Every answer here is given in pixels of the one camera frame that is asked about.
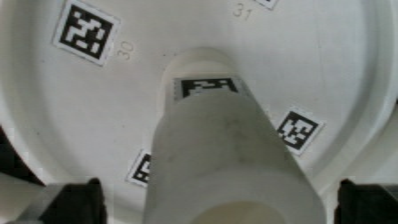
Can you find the white cylindrical table leg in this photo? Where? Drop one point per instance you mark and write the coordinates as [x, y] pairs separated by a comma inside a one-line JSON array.
[[225, 176]]

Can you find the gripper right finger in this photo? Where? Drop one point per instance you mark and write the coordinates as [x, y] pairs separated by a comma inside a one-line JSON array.
[[367, 203]]

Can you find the white round table top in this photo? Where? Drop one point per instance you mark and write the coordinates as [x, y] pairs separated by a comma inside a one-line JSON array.
[[301, 52]]

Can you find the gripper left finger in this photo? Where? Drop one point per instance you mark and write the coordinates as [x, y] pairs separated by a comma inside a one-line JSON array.
[[69, 204]]

